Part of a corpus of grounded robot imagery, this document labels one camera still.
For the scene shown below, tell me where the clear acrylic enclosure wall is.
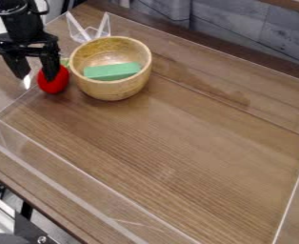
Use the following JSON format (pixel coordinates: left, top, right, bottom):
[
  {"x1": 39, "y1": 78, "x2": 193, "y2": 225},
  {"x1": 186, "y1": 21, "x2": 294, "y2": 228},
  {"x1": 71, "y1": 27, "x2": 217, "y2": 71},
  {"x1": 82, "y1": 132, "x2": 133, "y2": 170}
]
[{"x1": 0, "y1": 9, "x2": 299, "y2": 244}]

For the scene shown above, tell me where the black metal bracket with bolt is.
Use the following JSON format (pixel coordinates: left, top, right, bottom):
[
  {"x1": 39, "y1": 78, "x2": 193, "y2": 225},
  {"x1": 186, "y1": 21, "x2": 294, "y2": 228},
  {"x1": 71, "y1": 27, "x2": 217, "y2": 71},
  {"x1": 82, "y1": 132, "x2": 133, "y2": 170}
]
[{"x1": 13, "y1": 213, "x2": 59, "y2": 244}]

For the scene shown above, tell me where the red plush fruit green leaf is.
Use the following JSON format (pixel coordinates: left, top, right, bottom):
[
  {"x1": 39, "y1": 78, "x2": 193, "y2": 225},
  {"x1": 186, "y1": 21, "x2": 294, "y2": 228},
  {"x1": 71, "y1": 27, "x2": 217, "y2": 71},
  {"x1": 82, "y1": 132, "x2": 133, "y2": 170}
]
[{"x1": 37, "y1": 63, "x2": 69, "y2": 94}]

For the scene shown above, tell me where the light wooden bowl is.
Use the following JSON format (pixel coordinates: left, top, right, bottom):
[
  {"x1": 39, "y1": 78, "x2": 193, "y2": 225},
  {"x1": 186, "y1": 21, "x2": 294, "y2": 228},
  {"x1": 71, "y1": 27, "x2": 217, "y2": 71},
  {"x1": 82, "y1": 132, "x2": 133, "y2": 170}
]
[{"x1": 67, "y1": 36, "x2": 151, "y2": 101}]

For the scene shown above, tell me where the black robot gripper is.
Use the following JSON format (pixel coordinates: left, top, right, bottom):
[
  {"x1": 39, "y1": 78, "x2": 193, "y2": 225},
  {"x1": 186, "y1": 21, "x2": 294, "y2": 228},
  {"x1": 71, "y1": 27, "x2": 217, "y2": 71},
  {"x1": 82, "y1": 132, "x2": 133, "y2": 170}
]
[{"x1": 0, "y1": 32, "x2": 59, "y2": 81}]

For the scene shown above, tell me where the green rectangular block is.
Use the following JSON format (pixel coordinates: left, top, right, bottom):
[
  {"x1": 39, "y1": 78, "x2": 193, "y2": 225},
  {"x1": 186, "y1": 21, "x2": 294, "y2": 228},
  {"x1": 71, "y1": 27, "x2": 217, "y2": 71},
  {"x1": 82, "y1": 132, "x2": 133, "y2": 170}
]
[{"x1": 83, "y1": 62, "x2": 141, "y2": 81}]

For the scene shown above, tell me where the black table leg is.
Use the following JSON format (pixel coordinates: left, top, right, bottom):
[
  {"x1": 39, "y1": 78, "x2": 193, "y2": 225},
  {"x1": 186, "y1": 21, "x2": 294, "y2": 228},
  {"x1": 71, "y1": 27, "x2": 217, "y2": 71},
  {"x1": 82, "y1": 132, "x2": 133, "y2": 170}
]
[{"x1": 19, "y1": 202, "x2": 33, "y2": 220}]

